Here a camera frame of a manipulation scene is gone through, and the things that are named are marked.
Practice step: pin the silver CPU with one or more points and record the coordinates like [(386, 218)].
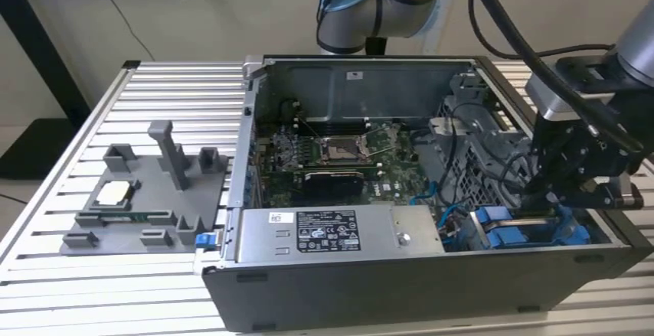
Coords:
[(117, 193)]

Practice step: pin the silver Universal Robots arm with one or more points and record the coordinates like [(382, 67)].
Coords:
[(358, 18)]

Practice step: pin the grey parts rack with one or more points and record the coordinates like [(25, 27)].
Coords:
[(154, 198)]

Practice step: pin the grey metal disk bay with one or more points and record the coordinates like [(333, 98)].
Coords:
[(460, 152)]

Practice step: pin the black table corner cap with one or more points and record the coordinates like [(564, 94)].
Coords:
[(133, 64)]

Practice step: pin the blue case latch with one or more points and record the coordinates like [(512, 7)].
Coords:
[(203, 241)]

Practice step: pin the hard disk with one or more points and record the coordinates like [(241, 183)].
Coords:
[(496, 213)]

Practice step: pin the grey power supply unit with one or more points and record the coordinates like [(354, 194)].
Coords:
[(337, 232)]

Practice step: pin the thin metal locking lever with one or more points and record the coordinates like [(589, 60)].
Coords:
[(309, 127)]

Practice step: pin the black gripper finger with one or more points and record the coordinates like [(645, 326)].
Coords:
[(541, 194), (608, 194)]

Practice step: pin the black open PC case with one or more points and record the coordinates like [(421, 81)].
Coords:
[(384, 294)]

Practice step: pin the CPU socket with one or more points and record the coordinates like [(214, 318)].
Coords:
[(338, 148)]

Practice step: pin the green RAM stick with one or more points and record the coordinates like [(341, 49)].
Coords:
[(123, 218)]

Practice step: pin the green motherboard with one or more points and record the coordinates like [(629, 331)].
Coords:
[(398, 179)]

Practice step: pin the black graphics card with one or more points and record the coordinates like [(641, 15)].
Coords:
[(333, 188)]

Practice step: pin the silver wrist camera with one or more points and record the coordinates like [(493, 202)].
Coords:
[(549, 98)]

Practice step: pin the white sticker in case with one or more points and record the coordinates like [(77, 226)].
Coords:
[(354, 74)]

